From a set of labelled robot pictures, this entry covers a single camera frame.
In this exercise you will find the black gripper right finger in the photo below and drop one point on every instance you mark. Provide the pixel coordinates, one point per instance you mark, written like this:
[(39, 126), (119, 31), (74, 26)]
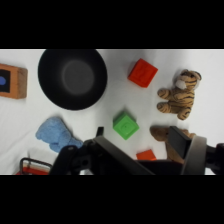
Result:
[(195, 156)]

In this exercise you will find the brown plush toy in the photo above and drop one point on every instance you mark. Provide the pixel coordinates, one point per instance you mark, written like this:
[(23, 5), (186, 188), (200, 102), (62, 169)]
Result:
[(160, 133)]

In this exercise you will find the red cube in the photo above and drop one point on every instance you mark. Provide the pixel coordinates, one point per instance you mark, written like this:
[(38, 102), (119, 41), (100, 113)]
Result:
[(142, 73)]

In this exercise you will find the green cube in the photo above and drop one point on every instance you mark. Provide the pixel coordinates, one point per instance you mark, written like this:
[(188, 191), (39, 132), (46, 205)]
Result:
[(125, 126)]

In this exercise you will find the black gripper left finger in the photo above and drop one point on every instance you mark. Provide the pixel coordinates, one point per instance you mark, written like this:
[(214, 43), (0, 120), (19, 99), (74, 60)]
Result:
[(120, 156)]

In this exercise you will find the wooden block with blue dot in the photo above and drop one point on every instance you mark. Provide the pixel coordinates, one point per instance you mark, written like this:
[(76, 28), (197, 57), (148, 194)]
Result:
[(20, 83)]

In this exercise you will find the orange cube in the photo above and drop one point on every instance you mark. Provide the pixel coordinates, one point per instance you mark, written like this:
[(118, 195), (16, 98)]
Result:
[(146, 155)]

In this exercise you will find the black bowl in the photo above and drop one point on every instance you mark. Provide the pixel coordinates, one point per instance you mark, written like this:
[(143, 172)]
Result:
[(71, 80)]

